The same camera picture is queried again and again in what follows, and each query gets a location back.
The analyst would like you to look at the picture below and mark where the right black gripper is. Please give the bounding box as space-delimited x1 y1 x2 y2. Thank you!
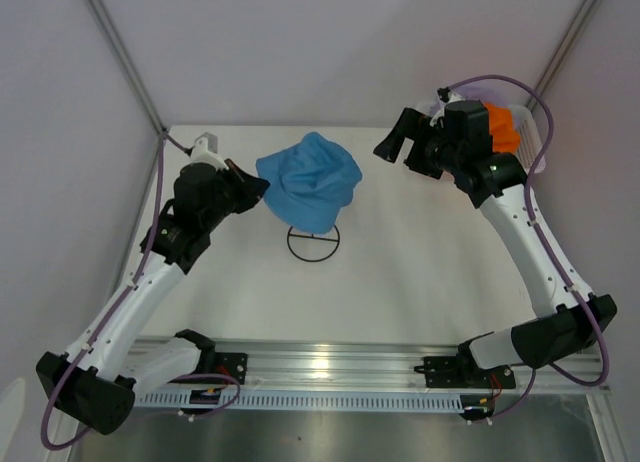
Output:
373 108 462 180

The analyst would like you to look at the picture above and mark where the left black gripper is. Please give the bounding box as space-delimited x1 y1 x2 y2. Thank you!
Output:
202 159 270 231

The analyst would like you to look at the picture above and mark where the black wire hat stand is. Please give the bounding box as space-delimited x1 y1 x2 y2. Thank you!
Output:
286 225 341 263

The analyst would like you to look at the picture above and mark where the blue bucket hat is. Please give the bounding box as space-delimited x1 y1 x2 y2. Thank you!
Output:
255 132 363 234

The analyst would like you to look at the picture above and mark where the orange bucket hat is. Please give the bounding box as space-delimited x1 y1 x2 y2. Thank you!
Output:
483 102 521 154

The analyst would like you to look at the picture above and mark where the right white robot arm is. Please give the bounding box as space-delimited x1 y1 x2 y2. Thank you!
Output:
373 100 617 386

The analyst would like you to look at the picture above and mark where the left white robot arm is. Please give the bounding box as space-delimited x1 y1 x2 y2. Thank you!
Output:
36 159 269 449

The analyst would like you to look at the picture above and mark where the purple bucket hat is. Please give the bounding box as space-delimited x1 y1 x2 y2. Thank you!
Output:
450 82 504 105

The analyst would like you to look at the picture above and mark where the white plastic basket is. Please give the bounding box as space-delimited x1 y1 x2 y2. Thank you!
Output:
414 97 547 176

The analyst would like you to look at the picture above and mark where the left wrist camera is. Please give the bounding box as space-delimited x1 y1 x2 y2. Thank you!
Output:
190 132 221 165

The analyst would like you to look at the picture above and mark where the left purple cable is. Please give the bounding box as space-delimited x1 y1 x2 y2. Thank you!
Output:
40 132 242 452

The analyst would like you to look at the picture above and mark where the purple cable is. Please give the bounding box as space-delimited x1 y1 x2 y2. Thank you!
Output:
447 74 612 426
40 132 242 452

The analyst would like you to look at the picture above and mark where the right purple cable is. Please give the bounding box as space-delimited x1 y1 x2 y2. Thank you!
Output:
447 74 612 426

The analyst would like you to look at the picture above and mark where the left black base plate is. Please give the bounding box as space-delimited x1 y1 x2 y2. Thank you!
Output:
194 352 248 385

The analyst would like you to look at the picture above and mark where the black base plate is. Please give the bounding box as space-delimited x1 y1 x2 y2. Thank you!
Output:
413 356 516 389
194 352 248 385

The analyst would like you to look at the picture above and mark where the aluminium mounting rail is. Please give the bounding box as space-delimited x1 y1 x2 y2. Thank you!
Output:
119 334 612 396

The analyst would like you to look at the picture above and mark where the white slotted cable duct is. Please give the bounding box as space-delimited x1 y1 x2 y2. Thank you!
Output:
135 387 464 414

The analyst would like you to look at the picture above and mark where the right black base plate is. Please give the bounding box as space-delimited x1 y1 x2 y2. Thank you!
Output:
413 356 516 389

